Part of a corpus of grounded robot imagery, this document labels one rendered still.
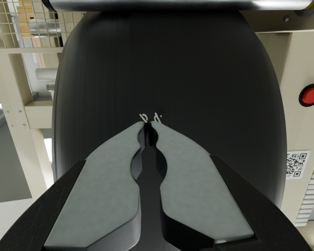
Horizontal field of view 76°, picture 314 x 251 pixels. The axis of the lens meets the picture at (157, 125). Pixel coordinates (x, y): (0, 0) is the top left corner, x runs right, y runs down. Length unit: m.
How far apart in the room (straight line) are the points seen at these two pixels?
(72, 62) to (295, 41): 0.36
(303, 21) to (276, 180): 0.23
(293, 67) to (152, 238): 0.37
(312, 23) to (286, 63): 0.10
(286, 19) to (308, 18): 0.04
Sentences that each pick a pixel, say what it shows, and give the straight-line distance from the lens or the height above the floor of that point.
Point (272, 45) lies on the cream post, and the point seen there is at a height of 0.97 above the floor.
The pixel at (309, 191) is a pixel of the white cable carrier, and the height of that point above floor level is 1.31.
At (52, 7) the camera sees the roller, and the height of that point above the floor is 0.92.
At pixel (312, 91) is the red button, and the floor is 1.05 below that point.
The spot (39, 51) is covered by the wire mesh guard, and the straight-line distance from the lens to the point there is 0.85.
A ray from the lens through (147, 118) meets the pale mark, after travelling 0.21.
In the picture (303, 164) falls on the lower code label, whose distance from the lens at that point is 0.56.
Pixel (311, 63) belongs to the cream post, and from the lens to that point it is 0.47.
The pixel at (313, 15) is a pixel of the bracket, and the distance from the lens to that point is 0.37.
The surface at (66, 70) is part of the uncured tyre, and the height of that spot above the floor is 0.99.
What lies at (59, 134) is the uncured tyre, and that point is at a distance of 0.26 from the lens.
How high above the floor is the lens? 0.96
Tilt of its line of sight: 24 degrees up
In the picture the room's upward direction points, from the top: 179 degrees clockwise
